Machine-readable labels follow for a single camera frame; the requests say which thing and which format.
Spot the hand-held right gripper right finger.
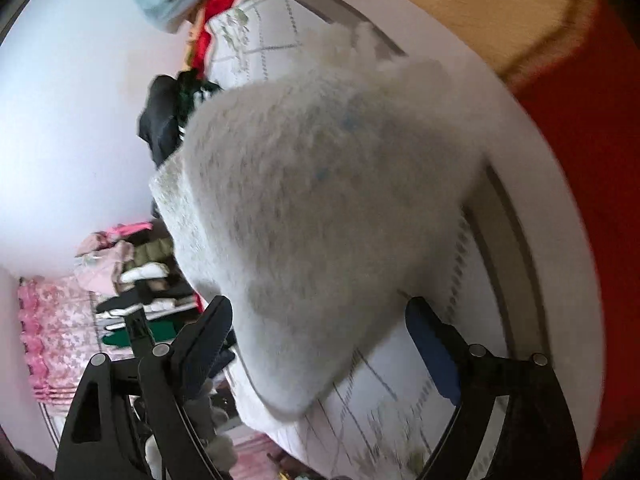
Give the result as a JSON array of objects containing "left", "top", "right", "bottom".
[{"left": 405, "top": 296, "right": 583, "bottom": 480}]

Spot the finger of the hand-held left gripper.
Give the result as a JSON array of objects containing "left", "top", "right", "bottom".
[{"left": 125, "top": 305, "right": 152, "bottom": 357}]

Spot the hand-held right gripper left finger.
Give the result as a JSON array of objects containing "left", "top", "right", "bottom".
[{"left": 54, "top": 295, "right": 236, "bottom": 480}]

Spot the white fuzzy jacket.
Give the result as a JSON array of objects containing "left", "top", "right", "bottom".
[{"left": 150, "top": 25, "right": 488, "bottom": 421}]

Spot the pink clothes pile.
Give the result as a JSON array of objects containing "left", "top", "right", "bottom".
[{"left": 75, "top": 222, "right": 153, "bottom": 293}]

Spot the green hanging garment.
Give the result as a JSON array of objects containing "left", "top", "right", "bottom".
[{"left": 102, "top": 322, "right": 178, "bottom": 348}]

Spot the white puffer jacket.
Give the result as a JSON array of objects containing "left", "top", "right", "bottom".
[{"left": 120, "top": 265, "right": 168, "bottom": 283}]

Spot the grey fuzzy object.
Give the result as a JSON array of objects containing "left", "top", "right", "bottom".
[{"left": 192, "top": 390, "right": 238, "bottom": 466}]

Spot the pink floral cloth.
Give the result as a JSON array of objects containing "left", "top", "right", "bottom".
[{"left": 17, "top": 275, "right": 136, "bottom": 406}]

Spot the olive puffer jacket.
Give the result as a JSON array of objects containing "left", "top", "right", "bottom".
[{"left": 131, "top": 237, "right": 173, "bottom": 266}]

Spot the black leather jacket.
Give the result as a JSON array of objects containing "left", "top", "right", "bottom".
[{"left": 138, "top": 74, "right": 183, "bottom": 166}]

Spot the green garment with white stripes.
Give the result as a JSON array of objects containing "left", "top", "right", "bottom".
[{"left": 175, "top": 70, "right": 223, "bottom": 136}]

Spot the white checked cloth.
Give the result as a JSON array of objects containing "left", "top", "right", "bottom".
[{"left": 205, "top": 0, "right": 601, "bottom": 480}]

